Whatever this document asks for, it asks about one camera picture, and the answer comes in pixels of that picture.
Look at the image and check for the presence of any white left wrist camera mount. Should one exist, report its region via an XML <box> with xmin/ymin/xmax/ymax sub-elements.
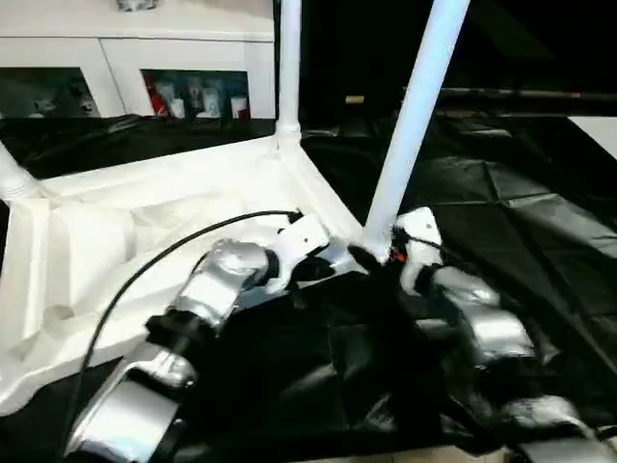
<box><xmin>267</xmin><ymin>214</ymin><xmax>333</xmax><ymax>295</ymax></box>

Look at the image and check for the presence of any black left camera cable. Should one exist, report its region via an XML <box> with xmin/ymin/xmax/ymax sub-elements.
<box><xmin>62</xmin><ymin>207</ymin><xmax>303</xmax><ymax>454</ymax></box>

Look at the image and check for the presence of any white glass-door cabinet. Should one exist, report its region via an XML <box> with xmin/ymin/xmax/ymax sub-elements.
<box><xmin>0</xmin><ymin>0</ymin><xmax>280</xmax><ymax>120</ymax></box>

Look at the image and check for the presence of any white plastic table top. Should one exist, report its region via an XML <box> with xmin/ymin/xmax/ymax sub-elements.
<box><xmin>0</xmin><ymin>134</ymin><xmax>385</xmax><ymax>417</ymax></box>

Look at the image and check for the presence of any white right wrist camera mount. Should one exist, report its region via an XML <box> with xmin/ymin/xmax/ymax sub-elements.
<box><xmin>392</xmin><ymin>205</ymin><xmax>443</xmax><ymax>295</ymax></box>

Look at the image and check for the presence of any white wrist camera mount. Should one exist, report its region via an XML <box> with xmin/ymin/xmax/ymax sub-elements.
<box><xmin>267</xmin><ymin>214</ymin><xmax>333</xmax><ymax>295</ymax></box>
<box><xmin>392</xmin><ymin>205</ymin><xmax>443</xmax><ymax>295</ymax></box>

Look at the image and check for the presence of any long black rod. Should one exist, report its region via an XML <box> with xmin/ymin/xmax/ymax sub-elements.
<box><xmin>402</xmin><ymin>86</ymin><xmax>617</xmax><ymax>105</ymax></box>

